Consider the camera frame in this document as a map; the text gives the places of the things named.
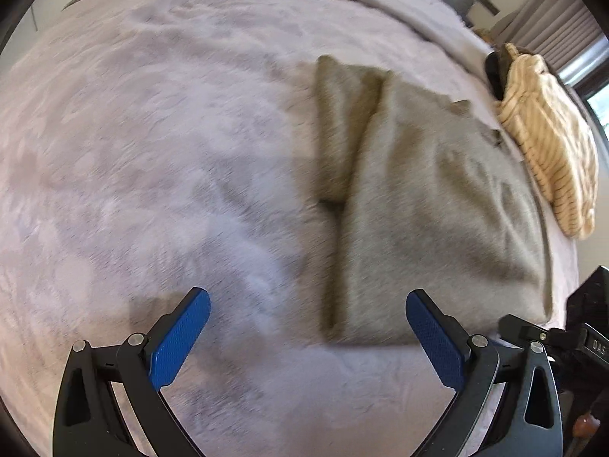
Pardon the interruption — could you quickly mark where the grey-brown knitted sweater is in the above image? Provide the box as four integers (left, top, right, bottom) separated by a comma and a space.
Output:
315, 56, 552, 345

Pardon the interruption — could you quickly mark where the person's right hand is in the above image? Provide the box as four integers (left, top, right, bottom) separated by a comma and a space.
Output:
573, 412, 601, 439

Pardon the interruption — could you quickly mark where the cream striped fluffy garment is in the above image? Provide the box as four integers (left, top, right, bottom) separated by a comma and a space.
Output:
497, 42, 599, 240

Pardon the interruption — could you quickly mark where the black framed window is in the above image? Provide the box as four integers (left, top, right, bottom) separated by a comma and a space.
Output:
558, 37, 609, 144

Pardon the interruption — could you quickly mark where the lilac plush bed blanket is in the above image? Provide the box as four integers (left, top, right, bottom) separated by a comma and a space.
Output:
0, 0, 579, 457

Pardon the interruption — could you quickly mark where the black round cushion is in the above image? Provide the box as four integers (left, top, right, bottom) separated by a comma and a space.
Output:
484, 48, 512, 101

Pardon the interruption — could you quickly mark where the grey window curtain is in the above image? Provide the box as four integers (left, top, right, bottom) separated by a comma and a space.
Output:
490, 0, 605, 71

